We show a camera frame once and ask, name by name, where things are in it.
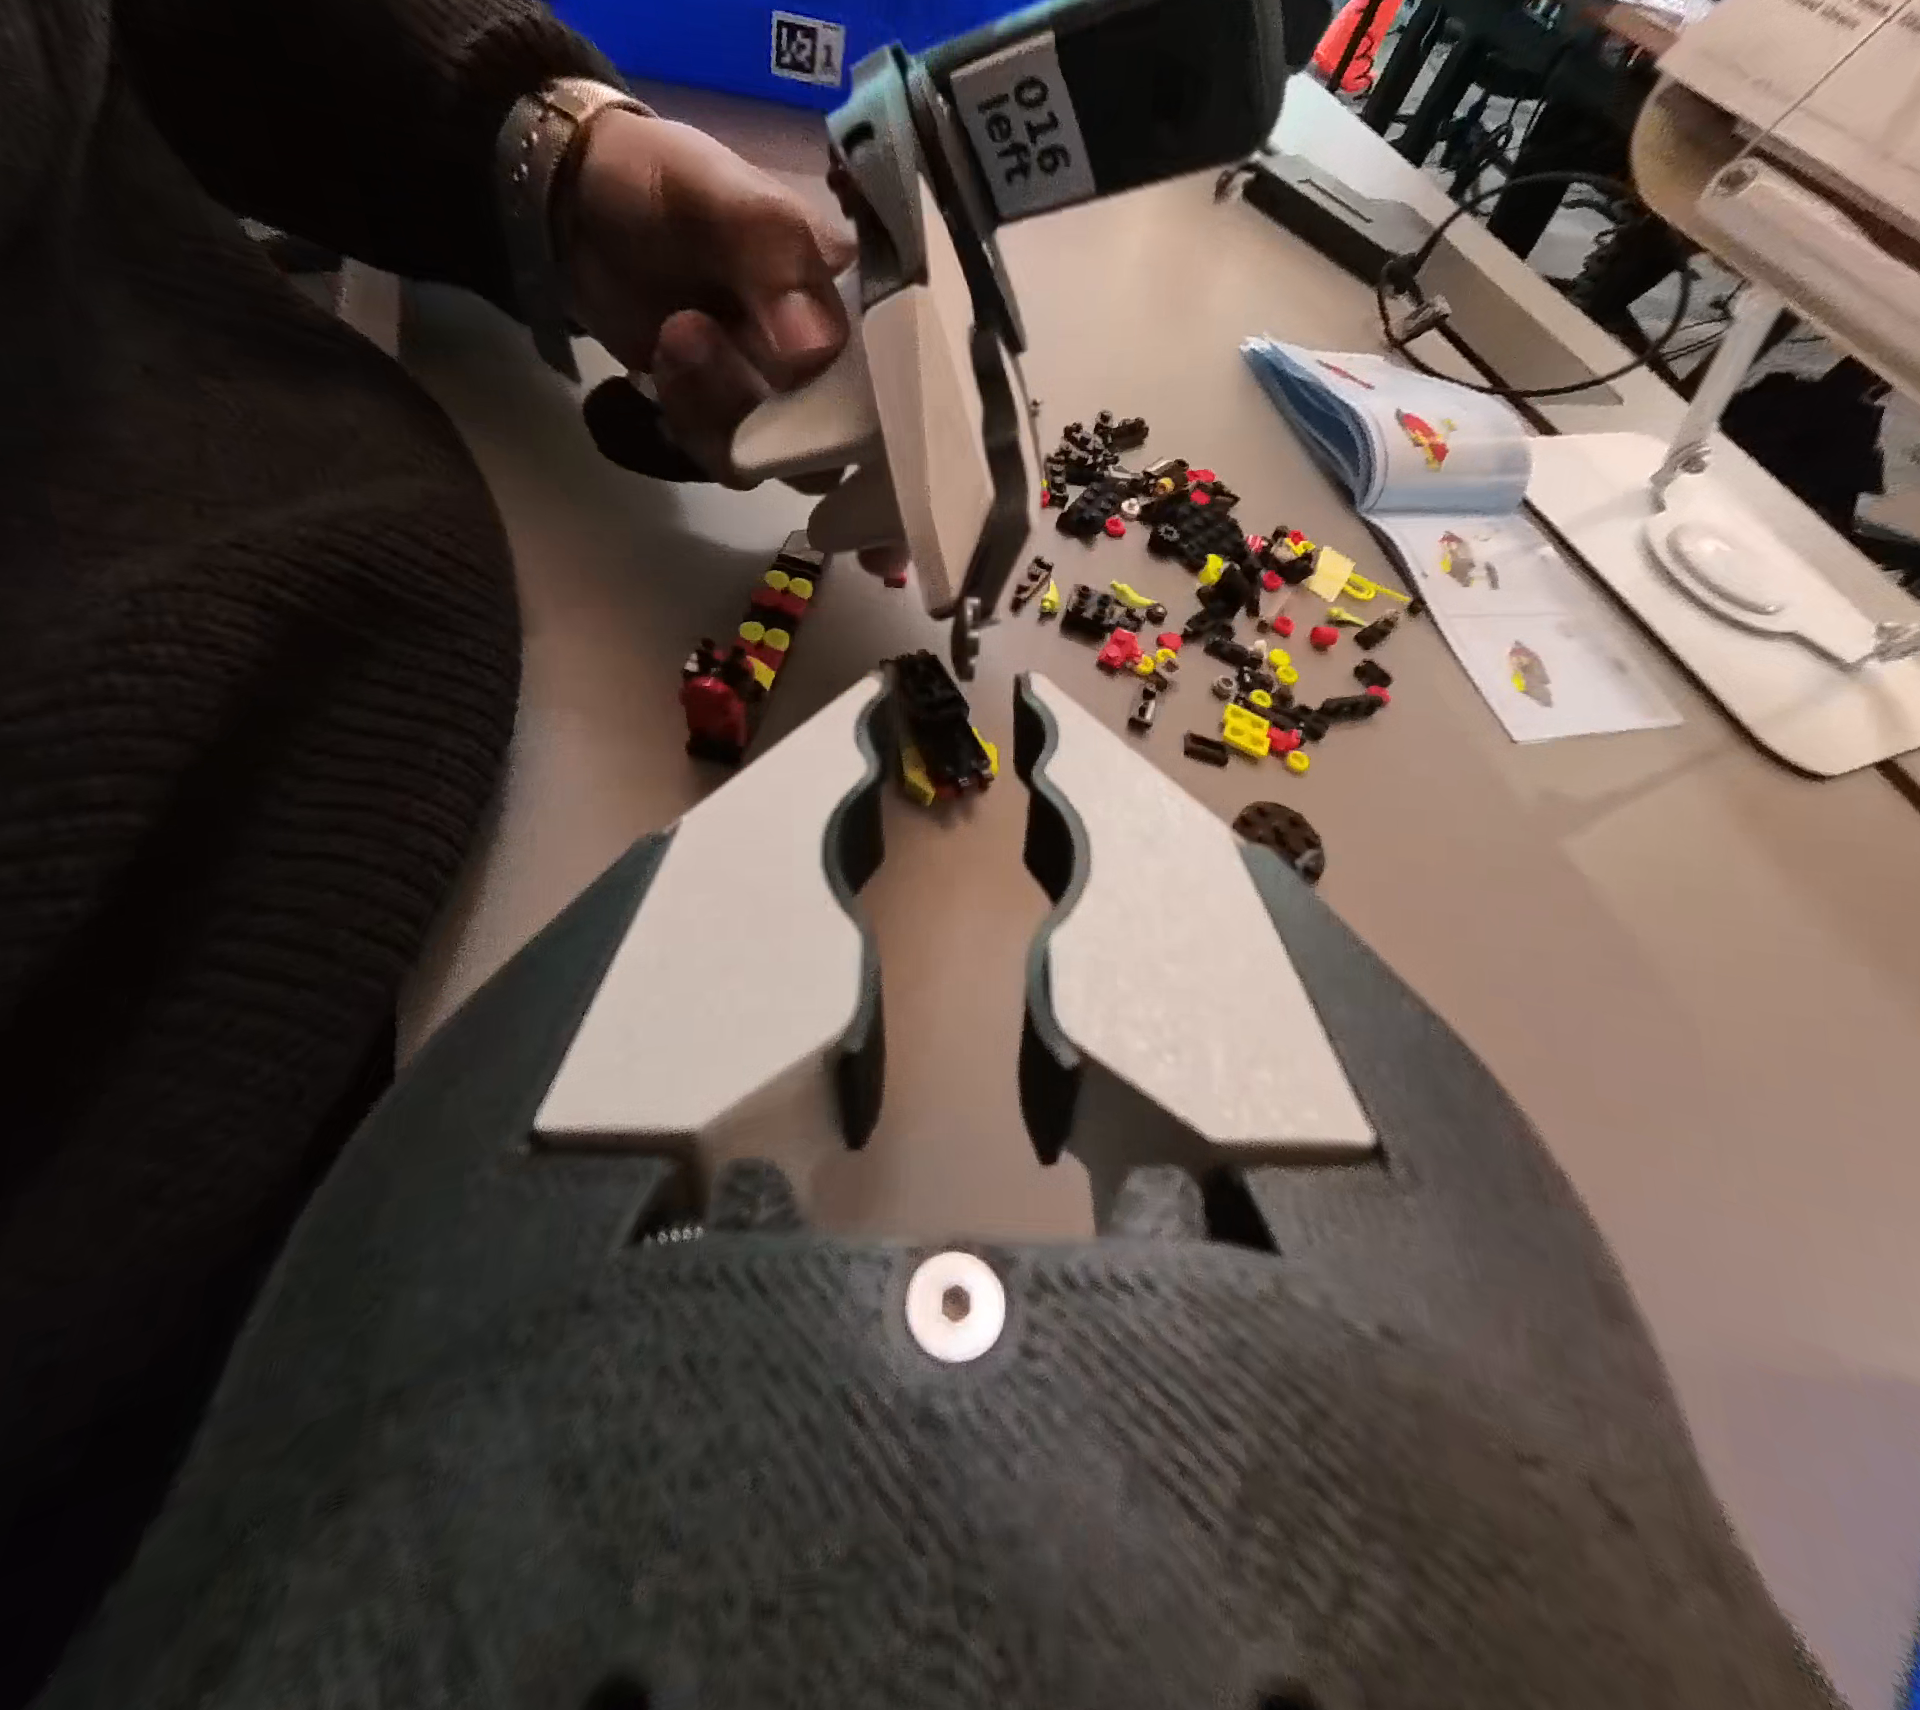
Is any black flat power adapter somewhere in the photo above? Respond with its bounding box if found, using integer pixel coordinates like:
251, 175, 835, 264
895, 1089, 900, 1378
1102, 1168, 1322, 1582
1245, 150, 1441, 280

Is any long red black lego assembly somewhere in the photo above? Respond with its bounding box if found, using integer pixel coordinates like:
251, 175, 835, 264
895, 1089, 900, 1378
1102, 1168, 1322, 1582
683, 532, 827, 767

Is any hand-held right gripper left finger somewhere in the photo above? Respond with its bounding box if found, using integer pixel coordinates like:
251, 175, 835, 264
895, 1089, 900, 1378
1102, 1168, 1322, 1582
532, 669, 891, 1210

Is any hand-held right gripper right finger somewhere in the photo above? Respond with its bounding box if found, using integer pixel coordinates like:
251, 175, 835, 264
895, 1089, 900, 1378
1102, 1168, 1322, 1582
1015, 673, 1383, 1239

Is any pile of lego pieces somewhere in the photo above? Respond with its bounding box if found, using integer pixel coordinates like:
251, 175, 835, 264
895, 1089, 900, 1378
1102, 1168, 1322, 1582
1013, 409, 1420, 774

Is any yellow black red lego model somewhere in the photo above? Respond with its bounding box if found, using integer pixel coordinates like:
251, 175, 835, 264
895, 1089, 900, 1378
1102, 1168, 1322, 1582
889, 650, 1001, 810

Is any black cable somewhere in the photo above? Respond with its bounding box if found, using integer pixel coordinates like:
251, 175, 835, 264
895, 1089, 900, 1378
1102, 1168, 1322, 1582
1380, 173, 1698, 400

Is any person's left hand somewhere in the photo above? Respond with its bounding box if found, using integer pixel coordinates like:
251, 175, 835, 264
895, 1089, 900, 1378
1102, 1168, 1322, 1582
555, 109, 864, 489

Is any black round lego plate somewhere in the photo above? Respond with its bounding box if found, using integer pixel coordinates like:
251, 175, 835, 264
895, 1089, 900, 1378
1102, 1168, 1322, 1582
1234, 803, 1327, 885

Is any person's left forearm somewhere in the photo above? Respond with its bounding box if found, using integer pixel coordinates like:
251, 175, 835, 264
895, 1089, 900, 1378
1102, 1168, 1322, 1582
0, 0, 625, 302

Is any person's black sweater torso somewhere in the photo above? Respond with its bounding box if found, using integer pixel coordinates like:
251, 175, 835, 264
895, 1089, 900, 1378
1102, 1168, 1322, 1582
0, 135, 524, 1710

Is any printed paper sheet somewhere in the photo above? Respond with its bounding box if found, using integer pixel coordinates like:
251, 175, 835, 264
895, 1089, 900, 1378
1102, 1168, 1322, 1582
1657, 0, 1920, 227

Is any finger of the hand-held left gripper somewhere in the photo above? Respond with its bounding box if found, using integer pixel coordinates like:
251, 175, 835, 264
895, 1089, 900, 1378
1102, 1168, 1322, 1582
867, 238, 1049, 682

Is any lego instruction booklet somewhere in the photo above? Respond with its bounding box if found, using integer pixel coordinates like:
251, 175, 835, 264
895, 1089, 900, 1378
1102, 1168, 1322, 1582
1242, 336, 1684, 746

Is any wristwatch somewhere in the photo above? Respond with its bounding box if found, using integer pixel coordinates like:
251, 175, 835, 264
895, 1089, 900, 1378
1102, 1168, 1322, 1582
500, 81, 658, 323

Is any orange traffic cone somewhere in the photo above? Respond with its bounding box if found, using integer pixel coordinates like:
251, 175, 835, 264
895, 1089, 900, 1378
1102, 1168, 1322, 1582
1317, 0, 1420, 93

